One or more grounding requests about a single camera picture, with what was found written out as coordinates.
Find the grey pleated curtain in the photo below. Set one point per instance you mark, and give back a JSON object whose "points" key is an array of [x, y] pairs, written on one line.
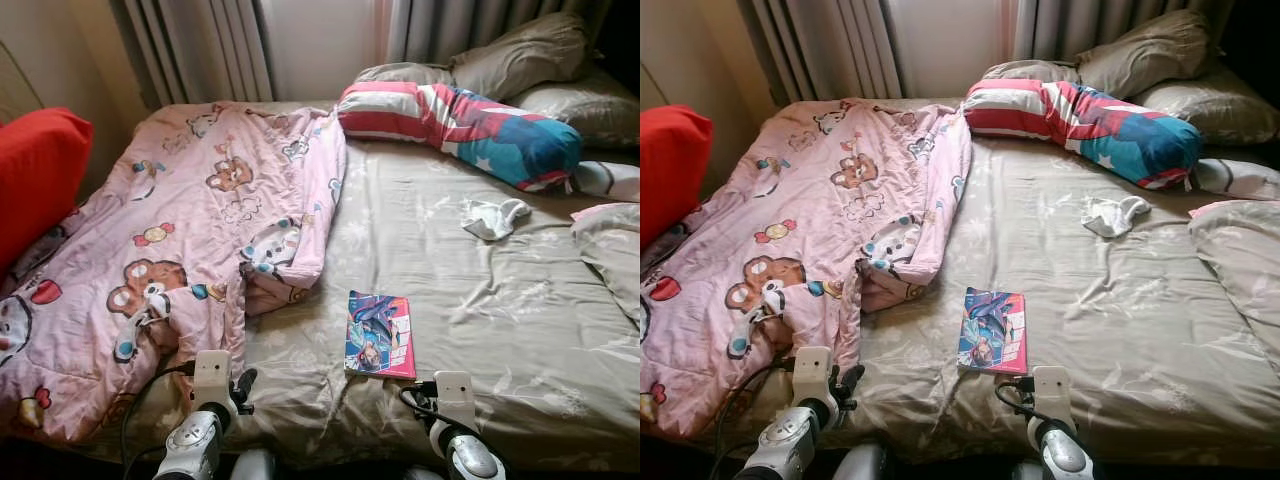
{"points": [[1095, 22], [200, 45], [470, 25], [825, 45]]}

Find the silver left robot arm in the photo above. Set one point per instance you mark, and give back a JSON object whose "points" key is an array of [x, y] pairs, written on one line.
{"points": [[785, 445], [192, 445]]}

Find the white printed pillow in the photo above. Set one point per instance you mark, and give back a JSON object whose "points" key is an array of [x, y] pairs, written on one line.
{"points": [[612, 180], [1240, 178]]}

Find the large beige pillow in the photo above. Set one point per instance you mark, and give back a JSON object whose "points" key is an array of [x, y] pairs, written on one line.
{"points": [[525, 55], [1150, 52]]}

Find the pink cartoon print quilt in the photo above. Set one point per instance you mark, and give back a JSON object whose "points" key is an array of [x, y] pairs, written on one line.
{"points": [[800, 200], [180, 200]]}

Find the white sheer curtain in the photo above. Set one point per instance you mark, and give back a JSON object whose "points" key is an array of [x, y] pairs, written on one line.
{"points": [[950, 45], [325, 45]]}

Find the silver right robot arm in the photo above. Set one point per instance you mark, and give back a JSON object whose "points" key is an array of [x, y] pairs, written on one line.
{"points": [[1062, 455], [468, 455]]}

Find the anime cover book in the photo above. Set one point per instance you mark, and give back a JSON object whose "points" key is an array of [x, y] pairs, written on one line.
{"points": [[992, 330], [380, 335]]}

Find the clear rounded panel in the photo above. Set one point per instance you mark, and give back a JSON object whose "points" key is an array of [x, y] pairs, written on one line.
{"points": [[15, 85], [650, 85]]}

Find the white crumpled cloth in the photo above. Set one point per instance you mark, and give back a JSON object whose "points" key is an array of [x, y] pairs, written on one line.
{"points": [[1115, 216], [495, 220]]}

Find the grey robot right leg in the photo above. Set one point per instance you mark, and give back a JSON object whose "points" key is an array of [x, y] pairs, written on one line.
{"points": [[418, 473], [1025, 472]]}

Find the red cushion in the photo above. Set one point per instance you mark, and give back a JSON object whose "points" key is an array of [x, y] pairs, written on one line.
{"points": [[40, 180], [670, 170]]}

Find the beige floral bed sheet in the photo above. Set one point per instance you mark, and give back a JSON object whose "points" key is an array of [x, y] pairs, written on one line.
{"points": [[480, 320], [1110, 320]]}

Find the grey robot leg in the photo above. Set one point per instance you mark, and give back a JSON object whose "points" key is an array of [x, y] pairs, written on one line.
{"points": [[255, 467], [1025, 472], [418, 473], [860, 465]]}

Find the beige pillow with pink edge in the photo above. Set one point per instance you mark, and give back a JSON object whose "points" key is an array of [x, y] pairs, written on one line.
{"points": [[1240, 255], [612, 255]]}

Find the grey robot left leg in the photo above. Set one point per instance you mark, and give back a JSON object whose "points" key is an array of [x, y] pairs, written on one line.
{"points": [[255, 467], [860, 465]]}

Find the pink blue striped pillow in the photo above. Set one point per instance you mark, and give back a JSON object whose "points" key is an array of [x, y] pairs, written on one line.
{"points": [[1090, 125], [470, 125]]}

